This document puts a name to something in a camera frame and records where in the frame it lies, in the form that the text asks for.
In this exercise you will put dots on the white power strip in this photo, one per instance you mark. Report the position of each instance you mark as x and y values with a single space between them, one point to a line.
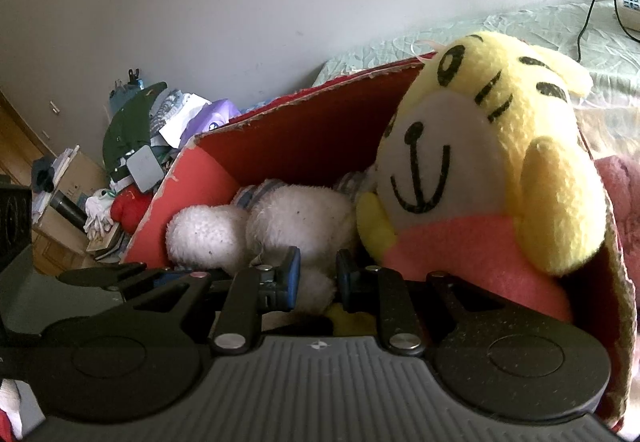
629 4

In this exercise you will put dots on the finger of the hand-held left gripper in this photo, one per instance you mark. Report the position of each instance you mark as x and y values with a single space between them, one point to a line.
100 276

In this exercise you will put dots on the black cylinder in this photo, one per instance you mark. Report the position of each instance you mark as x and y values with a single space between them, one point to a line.
67 208

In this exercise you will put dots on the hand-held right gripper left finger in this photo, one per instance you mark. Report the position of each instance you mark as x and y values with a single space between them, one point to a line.
292 279

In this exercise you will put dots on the white cloth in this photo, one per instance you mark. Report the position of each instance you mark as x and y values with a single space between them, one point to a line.
97 217

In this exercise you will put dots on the white papers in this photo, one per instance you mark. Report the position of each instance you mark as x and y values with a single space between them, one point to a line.
175 121

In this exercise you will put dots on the red cardboard box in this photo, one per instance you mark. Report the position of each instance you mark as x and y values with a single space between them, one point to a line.
310 141

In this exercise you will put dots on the wooden door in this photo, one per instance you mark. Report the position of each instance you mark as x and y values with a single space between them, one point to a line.
15 141

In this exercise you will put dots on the grey square device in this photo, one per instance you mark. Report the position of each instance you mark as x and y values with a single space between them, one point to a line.
144 167

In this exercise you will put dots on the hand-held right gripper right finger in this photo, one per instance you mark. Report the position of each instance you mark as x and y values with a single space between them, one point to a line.
343 279

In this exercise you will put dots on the brown cardboard box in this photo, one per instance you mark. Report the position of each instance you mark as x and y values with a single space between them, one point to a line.
75 177

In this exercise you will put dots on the teal item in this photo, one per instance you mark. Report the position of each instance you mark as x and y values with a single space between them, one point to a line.
125 89

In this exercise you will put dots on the white plush rabbit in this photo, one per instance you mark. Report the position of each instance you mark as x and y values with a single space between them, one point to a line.
300 217

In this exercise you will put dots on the pink plush toy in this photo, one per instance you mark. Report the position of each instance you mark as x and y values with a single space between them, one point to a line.
622 192

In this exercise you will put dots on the red soft item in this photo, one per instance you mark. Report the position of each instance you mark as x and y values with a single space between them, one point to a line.
130 209

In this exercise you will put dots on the yellow tiger plush toy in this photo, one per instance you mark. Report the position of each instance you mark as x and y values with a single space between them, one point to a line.
475 136

